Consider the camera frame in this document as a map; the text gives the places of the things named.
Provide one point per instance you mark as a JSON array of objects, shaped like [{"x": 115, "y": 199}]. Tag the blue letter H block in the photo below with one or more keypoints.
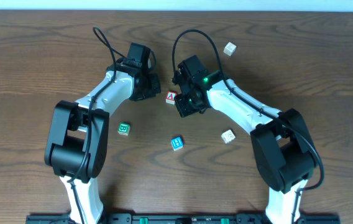
[{"x": 177, "y": 143}]

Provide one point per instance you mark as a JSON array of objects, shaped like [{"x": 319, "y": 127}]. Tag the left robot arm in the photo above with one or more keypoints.
[{"x": 78, "y": 138}]

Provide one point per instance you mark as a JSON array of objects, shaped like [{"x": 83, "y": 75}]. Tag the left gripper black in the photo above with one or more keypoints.
[{"x": 151, "y": 87}]

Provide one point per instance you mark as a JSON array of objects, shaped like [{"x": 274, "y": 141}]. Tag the plain white block far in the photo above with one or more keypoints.
[{"x": 229, "y": 49}]

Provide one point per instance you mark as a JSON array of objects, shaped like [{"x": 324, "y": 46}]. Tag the green letter B block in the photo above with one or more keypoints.
[{"x": 124, "y": 129}]

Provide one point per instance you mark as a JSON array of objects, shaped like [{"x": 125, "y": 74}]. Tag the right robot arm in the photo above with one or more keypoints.
[{"x": 284, "y": 151}]

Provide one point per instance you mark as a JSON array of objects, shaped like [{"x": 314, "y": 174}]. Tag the black mounting rail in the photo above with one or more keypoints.
[{"x": 127, "y": 218}]

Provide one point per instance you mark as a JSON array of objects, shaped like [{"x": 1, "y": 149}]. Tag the red letter A block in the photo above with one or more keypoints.
[{"x": 170, "y": 97}]

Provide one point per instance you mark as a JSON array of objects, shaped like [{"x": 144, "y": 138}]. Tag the white block with blue D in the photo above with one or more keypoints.
[{"x": 228, "y": 136}]

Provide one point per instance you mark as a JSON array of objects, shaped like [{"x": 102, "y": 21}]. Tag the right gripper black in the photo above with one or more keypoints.
[{"x": 183, "y": 106}]

